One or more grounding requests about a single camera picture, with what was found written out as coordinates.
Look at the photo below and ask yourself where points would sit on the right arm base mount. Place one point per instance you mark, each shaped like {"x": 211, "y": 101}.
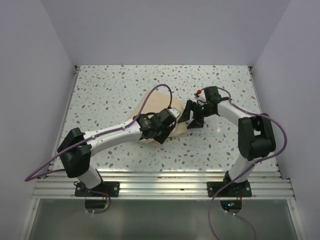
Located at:
{"x": 242, "y": 189}

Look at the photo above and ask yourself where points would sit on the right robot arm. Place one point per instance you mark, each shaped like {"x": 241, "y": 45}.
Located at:
{"x": 255, "y": 136}

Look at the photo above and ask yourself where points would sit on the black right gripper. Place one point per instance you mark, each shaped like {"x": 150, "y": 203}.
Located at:
{"x": 197, "y": 122}

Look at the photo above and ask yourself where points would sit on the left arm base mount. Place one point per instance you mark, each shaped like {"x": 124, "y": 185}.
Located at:
{"x": 110, "y": 188}

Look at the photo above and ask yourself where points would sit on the beige wooden board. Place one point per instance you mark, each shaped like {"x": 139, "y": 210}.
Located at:
{"x": 157, "y": 102}

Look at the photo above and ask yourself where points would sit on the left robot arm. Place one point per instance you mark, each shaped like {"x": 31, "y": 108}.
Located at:
{"x": 78, "y": 147}

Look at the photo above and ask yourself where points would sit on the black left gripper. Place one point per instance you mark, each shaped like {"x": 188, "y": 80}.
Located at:
{"x": 161, "y": 138}

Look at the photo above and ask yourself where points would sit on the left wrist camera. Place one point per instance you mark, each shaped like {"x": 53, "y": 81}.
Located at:
{"x": 176, "y": 113}

